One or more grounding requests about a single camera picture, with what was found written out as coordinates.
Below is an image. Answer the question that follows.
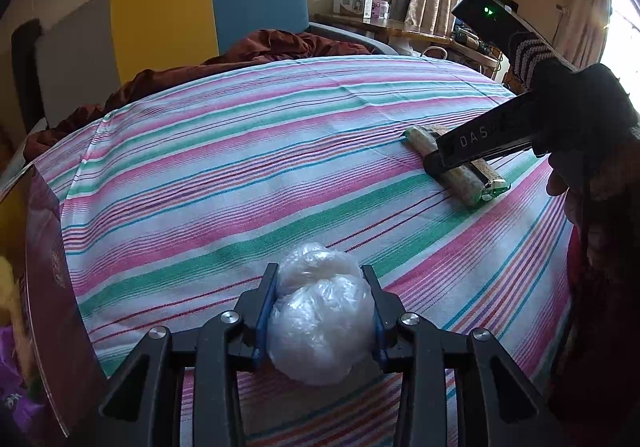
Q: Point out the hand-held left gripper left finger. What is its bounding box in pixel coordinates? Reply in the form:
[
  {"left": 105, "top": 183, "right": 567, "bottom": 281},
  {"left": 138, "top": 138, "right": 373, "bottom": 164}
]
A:
[{"left": 98, "top": 263, "right": 281, "bottom": 447}]

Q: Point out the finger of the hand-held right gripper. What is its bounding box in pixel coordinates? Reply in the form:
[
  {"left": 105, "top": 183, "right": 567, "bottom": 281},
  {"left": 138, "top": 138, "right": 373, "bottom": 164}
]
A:
[{"left": 424, "top": 139, "right": 540, "bottom": 188}]

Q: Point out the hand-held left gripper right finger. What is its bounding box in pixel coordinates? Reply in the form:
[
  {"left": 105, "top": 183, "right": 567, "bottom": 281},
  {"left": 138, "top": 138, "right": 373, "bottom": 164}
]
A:
[{"left": 361, "top": 265, "right": 546, "bottom": 447}]

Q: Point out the rice cracker packet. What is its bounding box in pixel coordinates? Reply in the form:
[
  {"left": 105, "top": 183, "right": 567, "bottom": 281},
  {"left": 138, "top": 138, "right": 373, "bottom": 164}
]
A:
[{"left": 402, "top": 124, "right": 512, "bottom": 210}]

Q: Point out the white plastic-wrapped ball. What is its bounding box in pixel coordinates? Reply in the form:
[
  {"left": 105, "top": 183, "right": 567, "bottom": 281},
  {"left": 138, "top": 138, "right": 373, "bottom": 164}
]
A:
[{"left": 266, "top": 243, "right": 377, "bottom": 387}]

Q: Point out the metal tin box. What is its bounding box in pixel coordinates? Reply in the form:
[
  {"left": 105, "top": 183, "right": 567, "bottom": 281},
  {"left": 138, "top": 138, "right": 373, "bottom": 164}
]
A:
[{"left": 0, "top": 164, "right": 108, "bottom": 438}]

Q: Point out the yellow sponge cake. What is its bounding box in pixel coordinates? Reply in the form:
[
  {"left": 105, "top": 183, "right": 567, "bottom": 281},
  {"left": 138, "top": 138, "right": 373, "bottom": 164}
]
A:
[{"left": 0, "top": 254, "right": 26, "bottom": 323}]

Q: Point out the purple snack packet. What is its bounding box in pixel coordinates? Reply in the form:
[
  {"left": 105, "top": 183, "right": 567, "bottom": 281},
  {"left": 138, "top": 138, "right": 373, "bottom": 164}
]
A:
[{"left": 0, "top": 322, "right": 33, "bottom": 433}]

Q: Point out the wooden side table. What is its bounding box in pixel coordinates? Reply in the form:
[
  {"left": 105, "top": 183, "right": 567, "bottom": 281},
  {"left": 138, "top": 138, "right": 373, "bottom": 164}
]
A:
[{"left": 312, "top": 12, "right": 503, "bottom": 75}]

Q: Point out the striped tablecloth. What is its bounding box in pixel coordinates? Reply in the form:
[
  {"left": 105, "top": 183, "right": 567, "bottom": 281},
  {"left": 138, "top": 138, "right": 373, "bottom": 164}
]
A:
[{"left": 30, "top": 54, "right": 583, "bottom": 447}]

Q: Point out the dark red cloth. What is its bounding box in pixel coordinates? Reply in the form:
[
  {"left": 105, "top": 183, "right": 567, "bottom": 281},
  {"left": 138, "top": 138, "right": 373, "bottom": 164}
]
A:
[{"left": 24, "top": 29, "right": 373, "bottom": 162}]

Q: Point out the grey yellow blue chair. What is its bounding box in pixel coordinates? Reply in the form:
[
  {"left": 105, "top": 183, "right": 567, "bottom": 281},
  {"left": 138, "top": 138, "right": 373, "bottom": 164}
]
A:
[{"left": 11, "top": 0, "right": 396, "bottom": 138}]

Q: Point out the black rolled mat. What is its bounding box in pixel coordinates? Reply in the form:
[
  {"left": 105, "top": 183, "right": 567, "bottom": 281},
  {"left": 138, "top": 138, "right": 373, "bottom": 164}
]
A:
[{"left": 11, "top": 19, "right": 46, "bottom": 135}]

